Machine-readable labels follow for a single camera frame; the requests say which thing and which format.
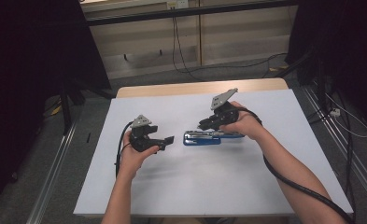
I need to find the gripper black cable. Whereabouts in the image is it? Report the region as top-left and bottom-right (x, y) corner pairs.
(114, 120), (135, 179)
(231, 105), (357, 224)

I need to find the aluminium floor rail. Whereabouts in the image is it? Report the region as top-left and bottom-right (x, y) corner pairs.
(25, 119), (78, 224)
(302, 83), (367, 204)

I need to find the person's left hand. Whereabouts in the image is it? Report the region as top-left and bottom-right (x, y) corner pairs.
(118, 130), (161, 181)

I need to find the white wall socket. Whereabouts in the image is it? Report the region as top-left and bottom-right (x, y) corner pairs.
(166, 0), (190, 9)

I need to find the blue stapler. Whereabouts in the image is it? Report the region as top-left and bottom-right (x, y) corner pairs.
(182, 129), (246, 147)

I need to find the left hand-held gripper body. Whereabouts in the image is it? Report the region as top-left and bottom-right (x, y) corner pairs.
(128, 114), (167, 154)

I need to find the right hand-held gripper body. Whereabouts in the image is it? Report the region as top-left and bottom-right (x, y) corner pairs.
(202, 87), (240, 129)

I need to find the person's right hand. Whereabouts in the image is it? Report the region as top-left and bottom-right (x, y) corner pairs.
(219, 100), (267, 142)

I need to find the black stand leg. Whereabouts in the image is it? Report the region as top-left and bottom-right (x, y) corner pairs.
(58, 81), (86, 135)

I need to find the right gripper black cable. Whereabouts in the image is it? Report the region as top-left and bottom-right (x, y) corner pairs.
(231, 105), (357, 224)

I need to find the hanging black cable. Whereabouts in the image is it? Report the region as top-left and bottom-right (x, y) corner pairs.
(171, 16), (204, 82)

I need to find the light wooden cabinet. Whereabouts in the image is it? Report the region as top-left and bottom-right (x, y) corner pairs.
(79, 0), (299, 80)

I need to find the black curtain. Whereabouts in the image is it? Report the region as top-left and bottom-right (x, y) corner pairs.
(285, 0), (367, 132)
(0, 0), (112, 216)

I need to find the white cable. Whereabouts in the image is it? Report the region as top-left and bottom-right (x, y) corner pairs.
(324, 92), (367, 139)

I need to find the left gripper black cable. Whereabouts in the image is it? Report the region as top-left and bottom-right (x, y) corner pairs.
(114, 120), (135, 179)

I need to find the black horizontal bar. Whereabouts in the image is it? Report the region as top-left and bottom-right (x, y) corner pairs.
(86, 0), (299, 27)

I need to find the black floor cable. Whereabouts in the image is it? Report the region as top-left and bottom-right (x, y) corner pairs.
(199, 51), (289, 79)

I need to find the wooden table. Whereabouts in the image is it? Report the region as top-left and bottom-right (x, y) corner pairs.
(115, 77), (289, 99)

